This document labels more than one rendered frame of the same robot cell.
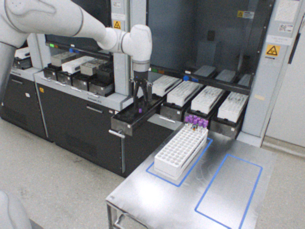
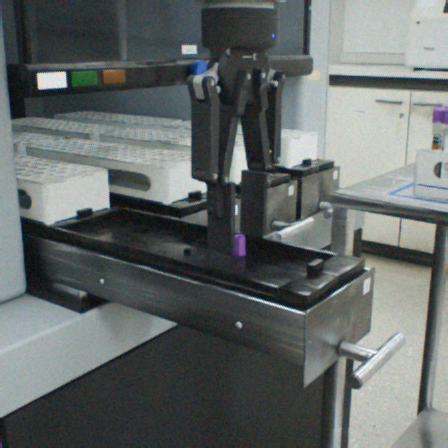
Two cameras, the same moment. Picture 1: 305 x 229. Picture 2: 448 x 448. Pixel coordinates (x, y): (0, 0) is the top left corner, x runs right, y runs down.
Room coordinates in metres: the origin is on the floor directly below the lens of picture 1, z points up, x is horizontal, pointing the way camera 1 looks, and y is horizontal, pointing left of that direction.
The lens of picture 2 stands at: (1.12, 0.68, 1.02)
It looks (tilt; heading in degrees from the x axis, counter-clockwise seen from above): 16 degrees down; 277
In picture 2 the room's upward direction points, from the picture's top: straight up
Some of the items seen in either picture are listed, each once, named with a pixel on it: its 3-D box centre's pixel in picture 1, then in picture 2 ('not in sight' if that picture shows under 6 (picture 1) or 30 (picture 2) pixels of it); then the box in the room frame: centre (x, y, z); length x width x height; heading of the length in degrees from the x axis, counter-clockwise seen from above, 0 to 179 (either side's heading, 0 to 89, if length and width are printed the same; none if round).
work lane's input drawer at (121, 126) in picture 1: (152, 101); (101, 248); (1.36, -0.01, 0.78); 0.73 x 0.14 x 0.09; 150
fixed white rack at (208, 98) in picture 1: (208, 98); (181, 156); (1.32, -0.34, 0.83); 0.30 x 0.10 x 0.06; 150
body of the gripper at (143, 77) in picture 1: (140, 77); (239, 56); (1.19, 0.05, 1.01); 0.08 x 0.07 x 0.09; 60
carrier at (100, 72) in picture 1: (104, 75); not in sight; (1.59, 0.32, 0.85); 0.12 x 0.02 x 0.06; 61
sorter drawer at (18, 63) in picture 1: (47, 53); not in sight; (2.22, 0.95, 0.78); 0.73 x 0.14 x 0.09; 150
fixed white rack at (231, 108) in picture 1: (234, 105); (234, 145); (1.25, -0.47, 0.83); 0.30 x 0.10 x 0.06; 150
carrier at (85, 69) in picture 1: (87, 70); not in sight; (1.66, 0.45, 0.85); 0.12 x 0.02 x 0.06; 61
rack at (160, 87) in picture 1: (166, 83); (7, 185); (1.51, -0.10, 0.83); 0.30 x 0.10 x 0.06; 150
